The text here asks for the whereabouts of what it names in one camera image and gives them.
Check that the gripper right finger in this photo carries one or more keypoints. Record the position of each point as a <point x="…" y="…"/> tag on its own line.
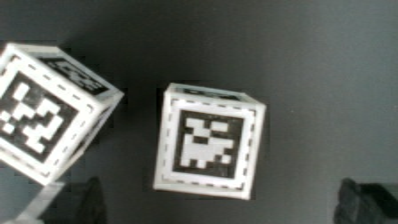
<point x="366" y="203"/>

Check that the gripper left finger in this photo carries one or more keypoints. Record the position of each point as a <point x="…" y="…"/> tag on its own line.
<point x="68" y="204"/>

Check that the white tagged cube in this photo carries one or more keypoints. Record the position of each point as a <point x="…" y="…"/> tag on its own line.
<point x="57" y="101"/>
<point x="210" y="136"/>

